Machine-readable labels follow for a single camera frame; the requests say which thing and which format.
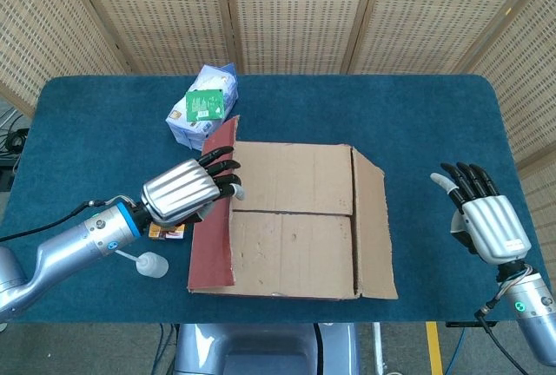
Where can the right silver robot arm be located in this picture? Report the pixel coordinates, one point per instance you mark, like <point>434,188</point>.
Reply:
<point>530,305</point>

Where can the green printed packet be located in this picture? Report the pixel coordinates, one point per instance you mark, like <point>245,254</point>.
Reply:
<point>204,103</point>

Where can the translucent white plastic bottle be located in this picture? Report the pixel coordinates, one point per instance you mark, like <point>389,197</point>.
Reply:
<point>152,265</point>

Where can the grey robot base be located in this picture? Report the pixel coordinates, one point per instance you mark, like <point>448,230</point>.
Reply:
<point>260,349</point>

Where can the white blue carton pack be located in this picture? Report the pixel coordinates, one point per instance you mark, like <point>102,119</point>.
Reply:
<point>191,132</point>

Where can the red cardboard shipping box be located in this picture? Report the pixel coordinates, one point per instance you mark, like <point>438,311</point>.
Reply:
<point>295,245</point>

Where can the woven wooden folding screen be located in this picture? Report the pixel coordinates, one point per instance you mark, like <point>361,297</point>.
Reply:
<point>295,10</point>

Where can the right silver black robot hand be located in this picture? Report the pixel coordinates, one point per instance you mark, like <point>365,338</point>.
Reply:
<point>491,223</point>

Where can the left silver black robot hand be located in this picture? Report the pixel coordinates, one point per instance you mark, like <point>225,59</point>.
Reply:
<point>182,192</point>

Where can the blue carpet table cover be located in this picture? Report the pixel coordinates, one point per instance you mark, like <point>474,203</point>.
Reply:
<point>347,106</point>

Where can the small yellow brown box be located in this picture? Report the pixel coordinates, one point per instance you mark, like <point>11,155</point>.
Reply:
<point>167,232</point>

